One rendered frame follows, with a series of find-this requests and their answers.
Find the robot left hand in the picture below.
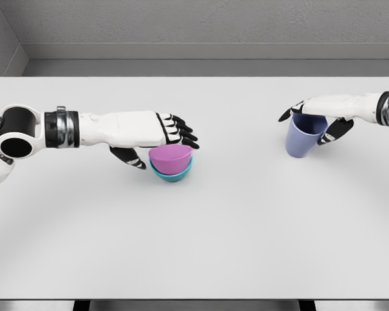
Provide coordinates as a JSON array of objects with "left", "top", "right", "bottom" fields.
[{"left": 108, "top": 111, "right": 200, "bottom": 170}]

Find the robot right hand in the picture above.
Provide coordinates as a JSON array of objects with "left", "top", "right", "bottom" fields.
[{"left": 277, "top": 94, "right": 355, "bottom": 147}]

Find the lavender blue cup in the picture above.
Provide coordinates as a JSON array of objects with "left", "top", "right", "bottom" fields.
[{"left": 285, "top": 113, "right": 329, "bottom": 159}]

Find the pink bowl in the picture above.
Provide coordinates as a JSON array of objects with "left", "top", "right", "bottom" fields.
[{"left": 148, "top": 144, "right": 193, "bottom": 175}]

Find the teal bowl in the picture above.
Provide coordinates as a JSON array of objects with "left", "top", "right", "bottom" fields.
[{"left": 149, "top": 156, "right": 195, "bottom": 183}]

